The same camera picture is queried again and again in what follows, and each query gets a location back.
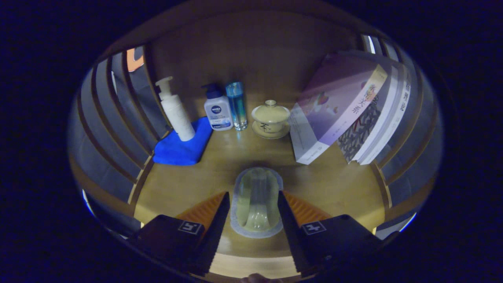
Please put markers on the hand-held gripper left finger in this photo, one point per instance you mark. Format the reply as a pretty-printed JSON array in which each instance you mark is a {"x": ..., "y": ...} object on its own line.
[{"x": 214, "y": 236}]

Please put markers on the white pump bottle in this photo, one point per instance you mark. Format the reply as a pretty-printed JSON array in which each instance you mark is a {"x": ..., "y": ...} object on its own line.
[{"x": 178, "y": 118}]

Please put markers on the white lotion bottle blue cap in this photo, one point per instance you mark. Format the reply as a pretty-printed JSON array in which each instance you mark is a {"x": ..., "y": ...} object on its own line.
[{"x": 218, "y": 114}]

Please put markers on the wooden slatted cabinet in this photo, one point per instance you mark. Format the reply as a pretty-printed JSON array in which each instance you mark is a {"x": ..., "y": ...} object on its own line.
[{"x": 255, "y": 47}]

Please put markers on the blue folded cloth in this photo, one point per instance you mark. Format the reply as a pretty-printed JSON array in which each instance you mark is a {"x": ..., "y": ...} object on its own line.
[{"x": 180, "y": 147}]

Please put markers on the white spine book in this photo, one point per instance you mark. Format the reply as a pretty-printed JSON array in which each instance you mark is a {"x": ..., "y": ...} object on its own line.
[{"x": 401, "y": 102}]

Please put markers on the wooden countertop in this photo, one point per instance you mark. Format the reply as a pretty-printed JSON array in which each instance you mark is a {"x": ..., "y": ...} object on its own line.
[{"x": 334, "y": 184}]

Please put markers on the patterned cover book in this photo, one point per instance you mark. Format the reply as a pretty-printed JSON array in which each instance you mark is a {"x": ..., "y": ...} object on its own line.
[{"x": 359, "y": 131}]

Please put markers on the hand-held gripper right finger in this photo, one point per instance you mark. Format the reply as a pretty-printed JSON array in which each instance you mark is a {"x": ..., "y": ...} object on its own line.
[{"x": 292, "y": 236}]

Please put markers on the cream lidded tea cup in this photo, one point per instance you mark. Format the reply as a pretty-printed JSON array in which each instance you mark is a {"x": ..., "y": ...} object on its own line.
[{"x": 270, "y": 118}]

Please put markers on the purple white book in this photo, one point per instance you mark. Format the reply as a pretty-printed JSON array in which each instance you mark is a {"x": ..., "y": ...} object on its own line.
[{"x": 334, "y": 102}]

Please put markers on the clear blue bottle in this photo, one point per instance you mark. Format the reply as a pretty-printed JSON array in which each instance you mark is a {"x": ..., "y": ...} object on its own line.
[{"x": 237, "y": 106}]

